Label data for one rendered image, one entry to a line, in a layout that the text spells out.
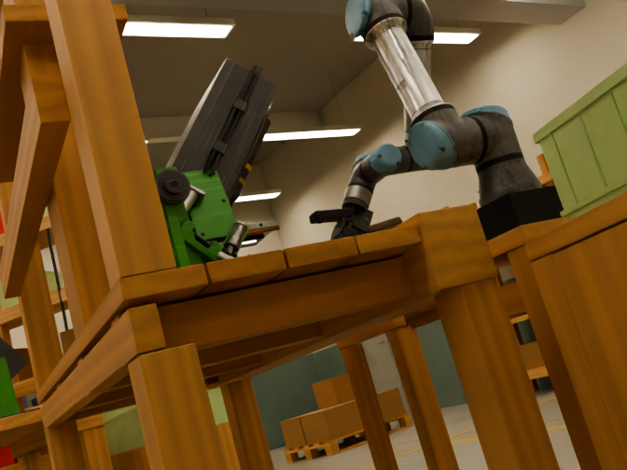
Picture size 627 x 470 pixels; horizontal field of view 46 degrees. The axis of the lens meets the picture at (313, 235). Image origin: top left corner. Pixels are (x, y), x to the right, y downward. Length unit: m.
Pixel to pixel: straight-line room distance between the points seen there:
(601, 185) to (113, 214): 0.76
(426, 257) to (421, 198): 8.22
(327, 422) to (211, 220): 5.97
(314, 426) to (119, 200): 6.79
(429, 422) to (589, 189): 0.91
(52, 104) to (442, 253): 0.73
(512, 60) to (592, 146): 7.26
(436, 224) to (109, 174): 0.60
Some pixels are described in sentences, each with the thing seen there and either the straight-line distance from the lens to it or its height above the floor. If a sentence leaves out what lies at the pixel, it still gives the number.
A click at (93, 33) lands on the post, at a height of 1.29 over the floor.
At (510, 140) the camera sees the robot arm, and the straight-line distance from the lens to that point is 1.83.
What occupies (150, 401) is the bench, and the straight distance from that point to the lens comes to 1.13.
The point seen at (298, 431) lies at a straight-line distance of 8.13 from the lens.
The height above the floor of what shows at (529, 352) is 0.42.
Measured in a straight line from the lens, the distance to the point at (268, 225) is 2.09.
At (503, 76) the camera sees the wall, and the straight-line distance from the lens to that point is 8.58.
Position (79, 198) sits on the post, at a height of 1.14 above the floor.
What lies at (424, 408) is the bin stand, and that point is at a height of 0.52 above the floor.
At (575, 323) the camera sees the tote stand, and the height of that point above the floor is 0.63.
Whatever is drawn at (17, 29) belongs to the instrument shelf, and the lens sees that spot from 1.68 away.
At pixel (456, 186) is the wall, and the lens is 9.12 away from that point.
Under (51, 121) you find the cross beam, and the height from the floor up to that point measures 1.19.
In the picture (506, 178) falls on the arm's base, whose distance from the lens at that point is 1.79.
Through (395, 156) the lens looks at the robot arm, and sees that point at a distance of 2.00.
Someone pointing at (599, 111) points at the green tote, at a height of 0.92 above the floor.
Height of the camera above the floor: 0.64
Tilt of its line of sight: 12 degrees up
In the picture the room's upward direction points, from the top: 16 degrees counter-clockwise
